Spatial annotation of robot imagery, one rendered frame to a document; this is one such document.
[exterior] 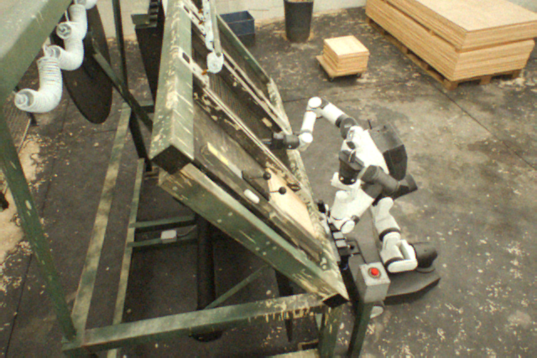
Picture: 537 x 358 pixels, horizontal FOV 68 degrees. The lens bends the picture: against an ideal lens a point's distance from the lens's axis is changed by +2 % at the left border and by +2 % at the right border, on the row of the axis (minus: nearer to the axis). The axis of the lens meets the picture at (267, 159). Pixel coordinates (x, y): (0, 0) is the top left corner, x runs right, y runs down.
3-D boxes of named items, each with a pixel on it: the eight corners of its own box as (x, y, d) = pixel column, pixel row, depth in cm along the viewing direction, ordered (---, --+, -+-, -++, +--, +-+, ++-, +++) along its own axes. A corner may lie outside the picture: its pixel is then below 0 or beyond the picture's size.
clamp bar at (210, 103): (303, 207, 236) (336, 188, 230) (160, 71, 166) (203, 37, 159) (299, 195, 244) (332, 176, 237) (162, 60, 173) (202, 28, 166)
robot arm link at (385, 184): (375, 197, 200) (393, 177, 197) (381, 204, 192) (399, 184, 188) (357, 184, 197) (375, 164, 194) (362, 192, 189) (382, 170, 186)
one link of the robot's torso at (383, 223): (393, 221, 267) (386, 176, 237) (404, 241, 254) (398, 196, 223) (371, 228, 268) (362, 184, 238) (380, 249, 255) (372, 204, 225)
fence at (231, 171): (317, 254, 211) (324, 251, 210) (200, 154, 154) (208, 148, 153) (315, 246, 215) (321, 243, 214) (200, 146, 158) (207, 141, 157)
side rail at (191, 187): (320, 301, 194) (339, 292, 191) (158, 185, 128) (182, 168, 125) (317, 290, 198) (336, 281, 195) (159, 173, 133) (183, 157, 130)
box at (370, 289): (384, 300, 204) (390, 282, 192) (362, 303, 202) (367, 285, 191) (376, 280, 213) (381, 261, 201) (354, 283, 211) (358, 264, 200)
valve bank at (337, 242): (354, 279, 234) (359, 255, 218) (331, 282, 232) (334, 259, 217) (331, 216, 271) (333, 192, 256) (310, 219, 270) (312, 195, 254)
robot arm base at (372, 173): (379, 191, 204) (394, 175, 200) (386, 203, 192) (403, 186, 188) (357, 175, 200) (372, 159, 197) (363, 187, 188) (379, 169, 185)
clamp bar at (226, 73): (285, 147, 281) (313, 129, 274) (166, 18, 210) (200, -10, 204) (283, 138, 289) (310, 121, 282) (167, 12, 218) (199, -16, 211)
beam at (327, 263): (331, 309, 201) (350, 301, 198) (320, 301, 194) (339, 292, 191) (267, 91, 367) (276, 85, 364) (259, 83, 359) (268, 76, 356)
